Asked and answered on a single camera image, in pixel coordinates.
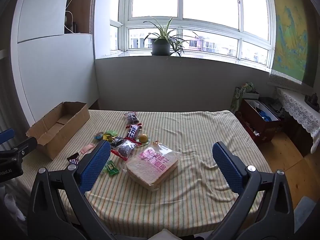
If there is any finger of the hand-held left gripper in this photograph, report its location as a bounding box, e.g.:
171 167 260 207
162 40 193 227
0 128 14 145
0 137 38 163

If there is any sliced bread packet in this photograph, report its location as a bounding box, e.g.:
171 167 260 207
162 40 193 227
126 141 178 191

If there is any white lace cloth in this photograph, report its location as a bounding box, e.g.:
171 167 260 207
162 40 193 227
269 70 320 154

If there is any brown cardboard box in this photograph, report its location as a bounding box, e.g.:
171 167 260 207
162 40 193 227
26 101 90 160

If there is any dark red storage box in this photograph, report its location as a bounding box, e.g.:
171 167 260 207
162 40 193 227
240 99 282 144

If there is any white cable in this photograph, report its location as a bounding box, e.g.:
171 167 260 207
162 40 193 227
64 0 84 34

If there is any black patterned candy packet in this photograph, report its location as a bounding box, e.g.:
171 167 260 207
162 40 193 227
110 136 125 148

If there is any white cabinet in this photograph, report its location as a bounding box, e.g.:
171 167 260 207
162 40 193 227
10 0 100 128

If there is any white window frame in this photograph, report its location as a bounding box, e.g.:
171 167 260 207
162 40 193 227
110 0 277 72

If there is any striped bed sheet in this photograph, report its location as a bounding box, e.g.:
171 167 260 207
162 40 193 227
16 109 273 233

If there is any dark grey flower pot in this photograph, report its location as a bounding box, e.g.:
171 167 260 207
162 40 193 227
151 37 171 56

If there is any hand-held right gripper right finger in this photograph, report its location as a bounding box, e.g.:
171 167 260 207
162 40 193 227
212 141 295 240

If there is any brown chocolate bar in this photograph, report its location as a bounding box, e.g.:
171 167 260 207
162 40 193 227
124 123 142 140

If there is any red-edged dark prune packet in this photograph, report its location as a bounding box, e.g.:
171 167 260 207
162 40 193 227
111 139 142 161

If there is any blue plastic item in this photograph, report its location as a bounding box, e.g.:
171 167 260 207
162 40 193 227
259 109 273 122

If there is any white crumpled cloth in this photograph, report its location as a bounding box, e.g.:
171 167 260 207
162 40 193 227
4 185 25 220

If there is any dark green candy packet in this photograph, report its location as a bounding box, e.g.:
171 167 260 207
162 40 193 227
104 160 120 176

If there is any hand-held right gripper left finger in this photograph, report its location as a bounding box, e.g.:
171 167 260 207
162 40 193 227
27 140 118 240

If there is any green carton box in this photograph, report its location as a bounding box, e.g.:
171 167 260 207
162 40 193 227
230 82 260 113

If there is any clear dark prune packet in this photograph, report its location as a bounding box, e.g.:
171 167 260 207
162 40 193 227
124 112 140 125

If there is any spider plant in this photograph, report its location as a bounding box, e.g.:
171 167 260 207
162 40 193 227
143 16 200 60

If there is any dark figurine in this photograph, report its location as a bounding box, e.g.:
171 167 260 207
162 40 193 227
304 94 320 110

